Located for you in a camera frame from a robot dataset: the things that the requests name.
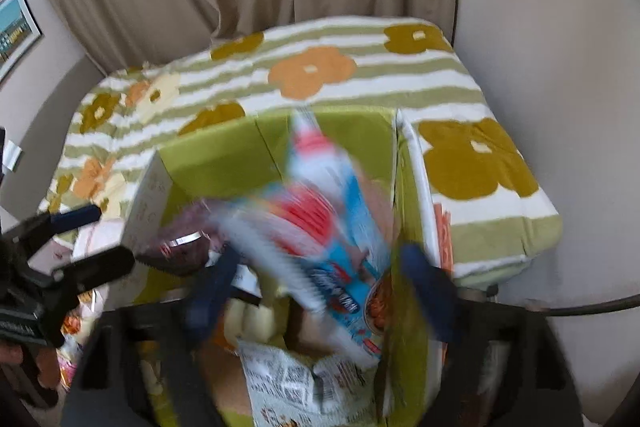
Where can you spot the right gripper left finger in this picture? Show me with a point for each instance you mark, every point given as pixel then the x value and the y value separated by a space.
pixel 108 387

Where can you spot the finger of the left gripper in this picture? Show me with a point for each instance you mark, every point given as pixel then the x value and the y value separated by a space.
pixel 36 231
pixel 94 271

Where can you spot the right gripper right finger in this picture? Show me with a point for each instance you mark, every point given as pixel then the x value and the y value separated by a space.
pixel 535 389

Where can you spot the purple snack bag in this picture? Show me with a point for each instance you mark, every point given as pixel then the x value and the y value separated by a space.
pixel 188 243

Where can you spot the grey green snack bag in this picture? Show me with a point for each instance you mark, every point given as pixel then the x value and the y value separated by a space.
pixel 286 389

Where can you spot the blue red white snack bag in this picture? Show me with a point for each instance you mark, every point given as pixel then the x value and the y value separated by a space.
pixel 324 238

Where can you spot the pink striped snack bag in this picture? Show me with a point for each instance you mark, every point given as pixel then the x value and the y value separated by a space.
pixel 76 329

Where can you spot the cream orange snack bag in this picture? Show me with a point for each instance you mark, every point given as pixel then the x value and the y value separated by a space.
pixel 258 324

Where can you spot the grey headboard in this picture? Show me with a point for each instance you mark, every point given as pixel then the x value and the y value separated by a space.
pixel 24 189

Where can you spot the green cardboard box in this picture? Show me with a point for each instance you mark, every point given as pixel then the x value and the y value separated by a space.
pixel 231 160

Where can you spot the floral striped blanket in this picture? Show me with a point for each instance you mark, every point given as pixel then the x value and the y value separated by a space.
pixel 498 217

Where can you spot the framed houses picture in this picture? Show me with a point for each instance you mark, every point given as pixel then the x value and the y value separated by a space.
pixel 18 32

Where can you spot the white wall holder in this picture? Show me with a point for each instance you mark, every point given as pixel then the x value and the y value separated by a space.
pixel 11 156

